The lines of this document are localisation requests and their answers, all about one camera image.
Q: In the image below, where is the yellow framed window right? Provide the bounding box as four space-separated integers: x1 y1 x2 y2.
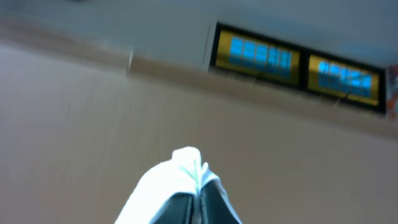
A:
306 52 386 114

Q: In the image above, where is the yellow framed window left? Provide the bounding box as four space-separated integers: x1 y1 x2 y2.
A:
210 22 308 90

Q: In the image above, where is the white polo shirt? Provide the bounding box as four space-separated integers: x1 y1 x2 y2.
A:
115 146 242 224

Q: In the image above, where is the yellow framed window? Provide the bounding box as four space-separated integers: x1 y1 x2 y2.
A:
306 52 386 114
210 22 308 90

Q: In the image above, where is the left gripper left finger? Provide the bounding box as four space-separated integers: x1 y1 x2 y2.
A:
150 193 194 224

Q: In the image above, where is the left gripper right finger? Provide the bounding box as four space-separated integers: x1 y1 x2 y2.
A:
200 180 239 224

